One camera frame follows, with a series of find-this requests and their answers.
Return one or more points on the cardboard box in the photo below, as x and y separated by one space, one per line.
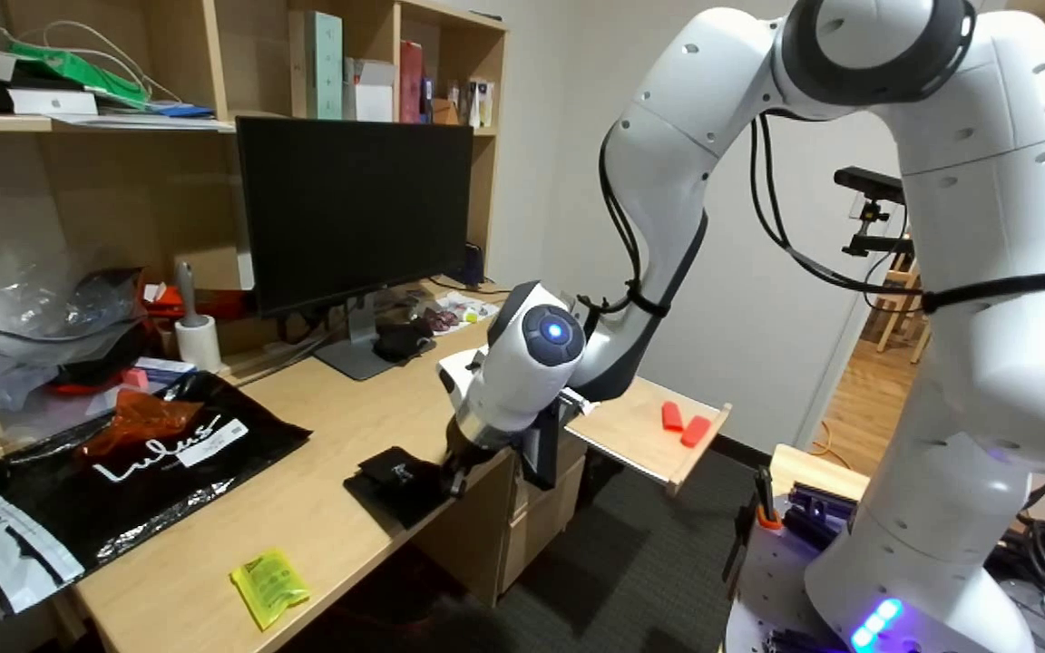
216 271

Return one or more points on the clear plastic bag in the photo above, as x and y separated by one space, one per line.
39 328

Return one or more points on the teal book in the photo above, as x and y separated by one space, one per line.
328 68

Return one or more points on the light wooden desk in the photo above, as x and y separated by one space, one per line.
328 420

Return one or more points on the red packet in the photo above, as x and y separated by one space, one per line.
157 297

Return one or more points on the small black device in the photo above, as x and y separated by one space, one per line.
400 486

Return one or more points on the printed paper sheet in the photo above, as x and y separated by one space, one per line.
462 314

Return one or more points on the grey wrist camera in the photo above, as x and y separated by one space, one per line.
456 377

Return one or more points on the wooden drawer unit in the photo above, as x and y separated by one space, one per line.
544 531

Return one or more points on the green plastic item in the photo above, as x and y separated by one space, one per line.
89 68

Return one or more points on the small red object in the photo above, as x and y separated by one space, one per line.
670 420
697 430

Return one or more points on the white cylindrical holder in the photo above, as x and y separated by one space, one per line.
196 346

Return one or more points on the orange crumpled wrapper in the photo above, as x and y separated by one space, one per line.
141 421

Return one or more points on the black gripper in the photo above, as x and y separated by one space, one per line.
480 441

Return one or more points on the wooden shelf unit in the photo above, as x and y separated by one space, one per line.
181 58

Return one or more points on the dark box with purple lights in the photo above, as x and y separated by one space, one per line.
813 511

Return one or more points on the wooden stool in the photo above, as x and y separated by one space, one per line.
816 469

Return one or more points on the black stereo camera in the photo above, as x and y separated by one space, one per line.
868 184

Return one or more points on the black pouch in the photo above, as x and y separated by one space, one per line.
400 332

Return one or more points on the black computer monitor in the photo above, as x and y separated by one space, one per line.
353 210

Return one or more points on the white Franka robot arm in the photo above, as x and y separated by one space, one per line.
994 363

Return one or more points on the black printed plastic bag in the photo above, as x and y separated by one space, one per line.
162 475

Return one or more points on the white flat box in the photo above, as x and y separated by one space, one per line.
53 103

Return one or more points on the grey robot base platform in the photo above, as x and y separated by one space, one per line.
779 602

